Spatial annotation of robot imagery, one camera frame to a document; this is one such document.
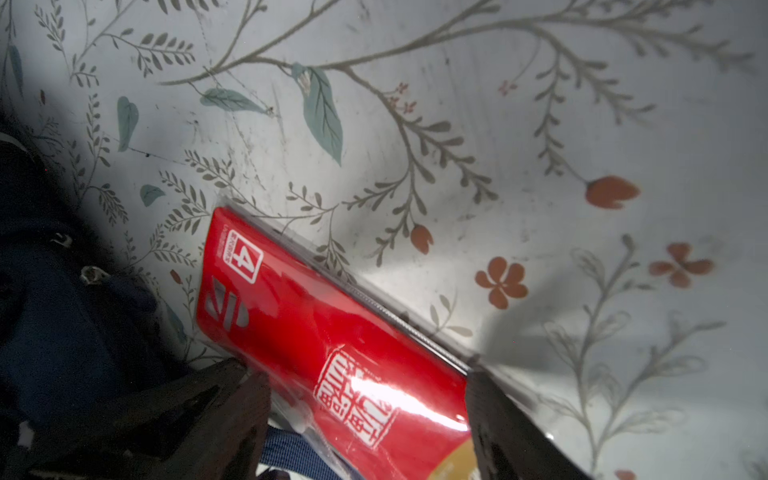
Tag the red card box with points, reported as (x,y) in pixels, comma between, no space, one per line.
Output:
(370,394)

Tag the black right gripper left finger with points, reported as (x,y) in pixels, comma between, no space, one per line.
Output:
(210,424)

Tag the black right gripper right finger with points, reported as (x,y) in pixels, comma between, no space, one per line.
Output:
(507,444)

